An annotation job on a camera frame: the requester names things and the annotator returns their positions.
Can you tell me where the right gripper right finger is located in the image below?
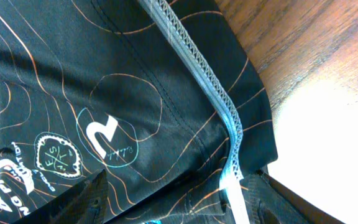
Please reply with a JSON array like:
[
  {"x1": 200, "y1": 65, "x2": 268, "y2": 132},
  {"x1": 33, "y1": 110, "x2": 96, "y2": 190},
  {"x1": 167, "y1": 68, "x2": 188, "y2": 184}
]
[{"x1": 247, "y1": 171, "x2": 341, "y2": 224}]

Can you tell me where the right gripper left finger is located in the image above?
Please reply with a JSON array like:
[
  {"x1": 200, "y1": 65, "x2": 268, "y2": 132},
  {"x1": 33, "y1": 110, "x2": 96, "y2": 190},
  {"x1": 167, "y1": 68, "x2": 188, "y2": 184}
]
[{"x1": 14, "y1": 169, "x2": 108, "y2": 224}]

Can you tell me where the black orange-lined jersey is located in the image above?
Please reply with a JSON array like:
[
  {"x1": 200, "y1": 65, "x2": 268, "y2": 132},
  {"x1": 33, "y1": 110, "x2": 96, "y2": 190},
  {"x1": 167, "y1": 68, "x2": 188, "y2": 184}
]
[{"x1": 0, "y1": 0, "x2": 278, "y2": 224}]

